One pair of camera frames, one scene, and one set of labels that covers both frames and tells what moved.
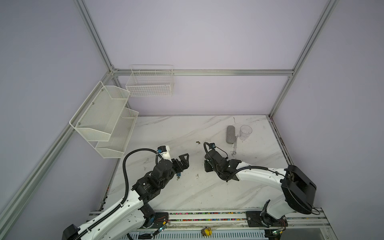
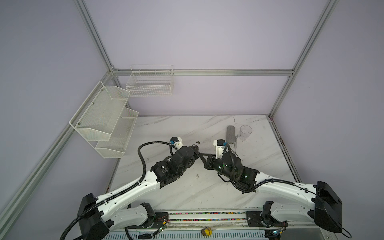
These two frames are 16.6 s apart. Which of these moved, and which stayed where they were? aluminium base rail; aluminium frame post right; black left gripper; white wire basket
Moved: black left gripper
Stayed: white wire basket; aluminium frame post right; aluminium base rail
